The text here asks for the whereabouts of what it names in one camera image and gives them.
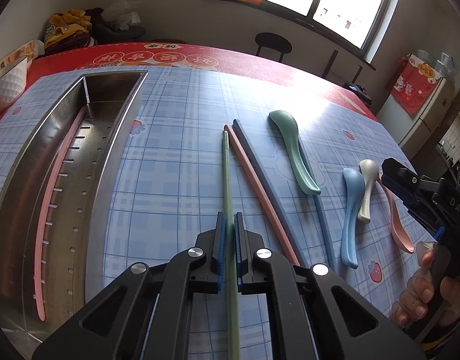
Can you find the white dimpled bowl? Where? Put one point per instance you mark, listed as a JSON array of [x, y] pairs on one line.
[[12, 82]]

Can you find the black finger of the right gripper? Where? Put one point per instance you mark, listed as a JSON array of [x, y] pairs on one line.
[[400, 191], [402, 172]]

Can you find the green spoon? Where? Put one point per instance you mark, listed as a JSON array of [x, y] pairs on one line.
[[288, 128]]

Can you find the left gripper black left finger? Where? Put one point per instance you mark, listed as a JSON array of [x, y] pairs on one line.
[[208, 273]]

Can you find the green chopstick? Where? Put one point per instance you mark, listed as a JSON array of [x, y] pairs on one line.
[[230, 257]]

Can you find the clear plastic bag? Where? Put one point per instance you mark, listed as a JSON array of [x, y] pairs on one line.
[[122, 14]]

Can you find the red tablecloth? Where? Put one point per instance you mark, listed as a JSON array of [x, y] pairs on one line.
[[312, 91]]

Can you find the blue plaid table mat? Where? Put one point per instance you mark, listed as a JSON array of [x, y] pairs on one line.
[[171, 189]]

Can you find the blue spoon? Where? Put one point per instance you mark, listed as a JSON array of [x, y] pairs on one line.
[[355, 194]]

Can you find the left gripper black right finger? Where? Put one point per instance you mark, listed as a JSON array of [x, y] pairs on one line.
[[251, 275]]

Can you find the black round-back chair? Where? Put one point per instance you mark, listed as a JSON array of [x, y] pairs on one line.
[[274, 42]]

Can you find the black appliance near wall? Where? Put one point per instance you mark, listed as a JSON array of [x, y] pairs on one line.
[[360, 92]]

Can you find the white refrigerator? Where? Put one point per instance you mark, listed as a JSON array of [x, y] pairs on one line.
[[412, 132]]

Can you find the printed snack package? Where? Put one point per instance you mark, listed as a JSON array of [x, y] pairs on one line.
[[32, 49]]

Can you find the red cloth on refrigerator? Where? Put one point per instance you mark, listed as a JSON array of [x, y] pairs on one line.
[[414, 84]]

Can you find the stainless steel utensil tray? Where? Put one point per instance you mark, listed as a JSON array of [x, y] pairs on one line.
[[55, 203]]

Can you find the blue-grey chopstick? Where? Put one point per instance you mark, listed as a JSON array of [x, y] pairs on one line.
[[261, 149]]

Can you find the yellow snack bag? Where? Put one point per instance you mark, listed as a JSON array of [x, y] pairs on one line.
[[72, 25]]

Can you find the white spoon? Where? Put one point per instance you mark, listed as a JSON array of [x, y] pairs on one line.
[[369, 171]]

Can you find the right hand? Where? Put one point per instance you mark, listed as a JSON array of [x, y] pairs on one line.
[[413, 301]]

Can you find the pink spoon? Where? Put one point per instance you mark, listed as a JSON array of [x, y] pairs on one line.
[[397, 230]]

